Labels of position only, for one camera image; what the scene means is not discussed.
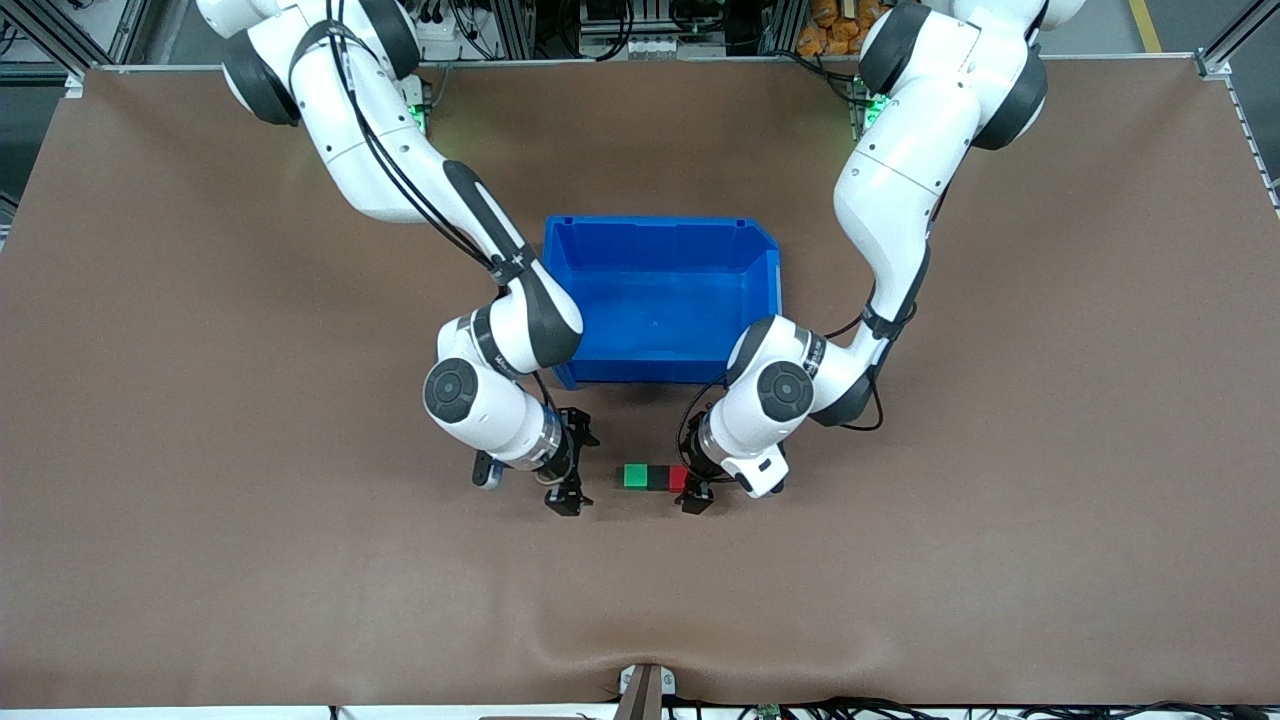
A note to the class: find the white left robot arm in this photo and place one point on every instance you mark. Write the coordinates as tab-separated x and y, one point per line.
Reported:
900	190

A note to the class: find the white power strip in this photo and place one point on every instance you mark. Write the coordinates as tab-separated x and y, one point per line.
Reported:
440	40

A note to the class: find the blue plastic bin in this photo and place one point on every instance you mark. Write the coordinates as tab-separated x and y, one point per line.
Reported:
655	300

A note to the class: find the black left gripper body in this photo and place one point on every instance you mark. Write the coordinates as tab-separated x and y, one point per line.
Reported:
699	474

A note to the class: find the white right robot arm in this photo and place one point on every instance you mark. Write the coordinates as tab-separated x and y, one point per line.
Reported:
500	420

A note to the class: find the aluminium frame strut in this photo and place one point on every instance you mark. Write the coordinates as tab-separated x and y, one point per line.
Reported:
60	35
1240	30

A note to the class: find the black cube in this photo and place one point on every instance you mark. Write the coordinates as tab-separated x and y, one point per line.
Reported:
659	478

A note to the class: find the green cube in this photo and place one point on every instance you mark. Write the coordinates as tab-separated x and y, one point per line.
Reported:
635	477

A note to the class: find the bag of orange items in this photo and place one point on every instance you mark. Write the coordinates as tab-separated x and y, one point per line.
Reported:
830	28

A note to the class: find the brown table mat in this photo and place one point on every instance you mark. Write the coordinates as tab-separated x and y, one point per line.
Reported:
640	600

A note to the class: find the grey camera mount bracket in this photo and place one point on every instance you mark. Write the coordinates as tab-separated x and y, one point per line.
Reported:
645	685

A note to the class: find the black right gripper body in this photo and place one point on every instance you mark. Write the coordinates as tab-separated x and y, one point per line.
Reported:
567	463

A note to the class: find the red cube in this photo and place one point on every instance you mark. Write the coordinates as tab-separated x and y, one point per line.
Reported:
679	479

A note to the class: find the aluminium frame post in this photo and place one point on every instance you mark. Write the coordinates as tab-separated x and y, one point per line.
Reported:
508	28
782	25

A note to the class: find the grey metal device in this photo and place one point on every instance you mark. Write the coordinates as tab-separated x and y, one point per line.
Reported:
650	14

